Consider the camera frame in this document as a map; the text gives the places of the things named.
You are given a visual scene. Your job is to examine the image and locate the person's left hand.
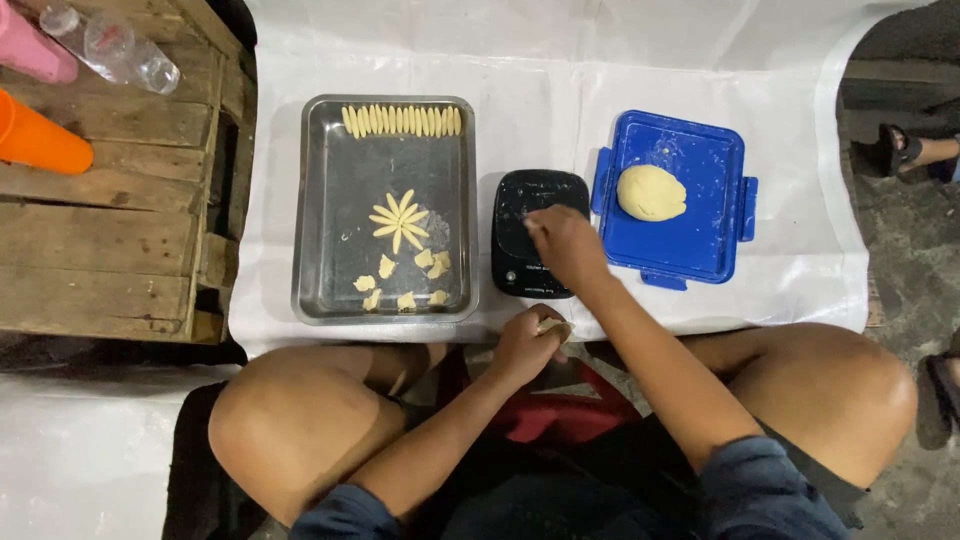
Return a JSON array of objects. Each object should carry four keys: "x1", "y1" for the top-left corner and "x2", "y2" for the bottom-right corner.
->
[{"x1": 487, "y1": 303, "x2": 575, "y2": 388}]

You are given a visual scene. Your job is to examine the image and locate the person's right hand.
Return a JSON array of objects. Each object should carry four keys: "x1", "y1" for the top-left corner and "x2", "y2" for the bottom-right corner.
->
[{"x1": 522, "y1": 204, "x2": 611, "y2": 296}]

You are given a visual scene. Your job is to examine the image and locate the black kitchen scale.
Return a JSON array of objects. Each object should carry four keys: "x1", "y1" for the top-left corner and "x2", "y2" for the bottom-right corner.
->
[{"x1": 491, "y1": 169, "x2": 592, "y2": 300}]

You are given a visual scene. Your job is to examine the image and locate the red and black shorts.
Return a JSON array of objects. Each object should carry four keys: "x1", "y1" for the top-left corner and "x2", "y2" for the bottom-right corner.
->
[{"x1": 390, "y1": 343, "x2": 870, "y2": 540}]

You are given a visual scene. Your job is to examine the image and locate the yellow dough ball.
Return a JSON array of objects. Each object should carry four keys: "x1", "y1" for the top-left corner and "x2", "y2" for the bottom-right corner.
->
[{"x1": 615, "y1": 163, "x2": 688, "y2": 223}]

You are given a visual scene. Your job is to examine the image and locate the white plastic sheet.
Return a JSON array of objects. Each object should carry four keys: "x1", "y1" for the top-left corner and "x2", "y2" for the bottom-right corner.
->
[
  {"x1": 228, "y1": 0, "x2": 933, "y2": 361},
  {"x1": 0, "y1": 364, "x2": 243, "y2": 540}
]

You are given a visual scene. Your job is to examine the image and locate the flower of dough sticks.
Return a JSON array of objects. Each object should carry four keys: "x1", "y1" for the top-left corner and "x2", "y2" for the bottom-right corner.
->
[{"x1": 369, "y1": 189, "x2": 432, "y2": 255}]

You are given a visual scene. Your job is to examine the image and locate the scattered dough lumps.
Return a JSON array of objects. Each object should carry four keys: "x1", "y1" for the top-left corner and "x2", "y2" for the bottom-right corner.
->
[{"x1": 352, "y1": 249, "x2": 453, "y2": 313}]

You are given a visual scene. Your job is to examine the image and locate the blue plastic container lid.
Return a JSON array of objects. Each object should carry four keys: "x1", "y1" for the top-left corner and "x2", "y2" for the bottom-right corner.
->
[{"x1": 590, "y1": 110, "x2": 759, "y2": 291}]

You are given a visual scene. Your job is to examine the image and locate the row of dough sticks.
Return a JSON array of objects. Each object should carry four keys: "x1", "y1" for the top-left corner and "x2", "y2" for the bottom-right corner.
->
[{"x1": 341, "y1": 103, "x2": 464, "y2": 141}]

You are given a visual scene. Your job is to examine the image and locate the rectangular metal baking tray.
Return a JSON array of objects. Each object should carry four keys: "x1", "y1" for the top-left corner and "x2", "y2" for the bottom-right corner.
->
[{"x1": 291, "y1": 94, "x2": 480, "y2": 326}]

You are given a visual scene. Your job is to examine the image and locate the person's left leg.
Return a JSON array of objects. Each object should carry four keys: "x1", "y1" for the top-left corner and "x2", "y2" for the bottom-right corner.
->
[{"x1": 207, "y1": 342, "x2": 454, "y2": 528}]

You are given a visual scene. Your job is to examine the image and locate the person's leg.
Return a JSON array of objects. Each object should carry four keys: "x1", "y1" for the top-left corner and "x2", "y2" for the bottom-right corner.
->
[
  {"x1": 677, "y1": 321, "x2": 919, "y2": 490},
  {"x1": 207, "y1": 342, "x2": 454, "y2": 528}
]

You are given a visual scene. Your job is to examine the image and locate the blue shirt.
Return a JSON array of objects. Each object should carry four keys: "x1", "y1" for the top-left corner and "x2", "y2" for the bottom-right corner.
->
[{"x1": 288, "y1": 435, "x2": 850, "y2": 540}]

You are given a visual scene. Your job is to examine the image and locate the person's right leg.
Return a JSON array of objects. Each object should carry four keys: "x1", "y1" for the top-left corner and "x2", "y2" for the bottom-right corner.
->
[{"x1": 677, "y1": 321, "x2": 919, "y2": 490}]

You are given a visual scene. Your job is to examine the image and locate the black sandal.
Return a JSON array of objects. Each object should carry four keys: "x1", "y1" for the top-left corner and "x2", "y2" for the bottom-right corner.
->
[
  {"x1": 915, "y1": 352, "x2": 960, "y2": 452},
  {"x1": 850, "y1": 123, "x2": 931, "y2": 186}
]

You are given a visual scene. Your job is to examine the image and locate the wooden pallet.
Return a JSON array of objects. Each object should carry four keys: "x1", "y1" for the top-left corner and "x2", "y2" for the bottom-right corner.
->
[{"x1": 0, "y1": 0, "x2": 258, "y2": 346}]

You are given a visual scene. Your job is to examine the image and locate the clear plastic water bottle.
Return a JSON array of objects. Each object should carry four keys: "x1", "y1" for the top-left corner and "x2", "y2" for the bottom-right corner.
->
[{"x1": 39, "y1": 3, "x2": 182, "y2": 96}]

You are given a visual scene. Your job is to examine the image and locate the orange plastic cup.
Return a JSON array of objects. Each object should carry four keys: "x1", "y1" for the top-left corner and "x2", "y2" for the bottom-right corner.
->
[{"x1": 0, "y1": 88, "x2": 96, "y2": 177}]

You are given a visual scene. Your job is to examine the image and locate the pink plastic cup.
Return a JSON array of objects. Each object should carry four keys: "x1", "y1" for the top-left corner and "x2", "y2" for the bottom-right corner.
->
[{"x1": 0, "y1": 0, "x2": 80, "y2": 86}]

